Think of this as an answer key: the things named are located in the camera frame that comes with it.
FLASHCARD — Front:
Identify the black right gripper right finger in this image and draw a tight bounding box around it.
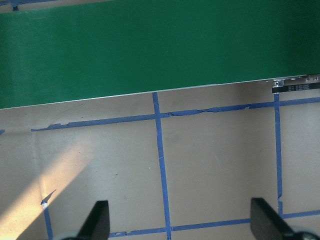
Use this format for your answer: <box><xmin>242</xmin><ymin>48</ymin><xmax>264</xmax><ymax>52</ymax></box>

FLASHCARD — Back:
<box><xmin>250</xmin><ymin>197</ymin><xmax>295</xmax><ymax>240</ymax></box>

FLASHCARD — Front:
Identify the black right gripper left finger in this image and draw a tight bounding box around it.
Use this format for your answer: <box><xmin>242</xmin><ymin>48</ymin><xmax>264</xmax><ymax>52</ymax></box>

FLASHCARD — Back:
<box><xmin>76</xmin><ymin>200</ymin><xmax>110</xmax><ymax>240</ymax></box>

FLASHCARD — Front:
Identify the green conveyor belt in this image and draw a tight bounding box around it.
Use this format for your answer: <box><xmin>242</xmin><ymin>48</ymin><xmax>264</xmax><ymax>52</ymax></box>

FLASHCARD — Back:
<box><xmin>0</xmin><ymin>0</ymin><xmax>320</xmax><ymax>109</ymax></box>

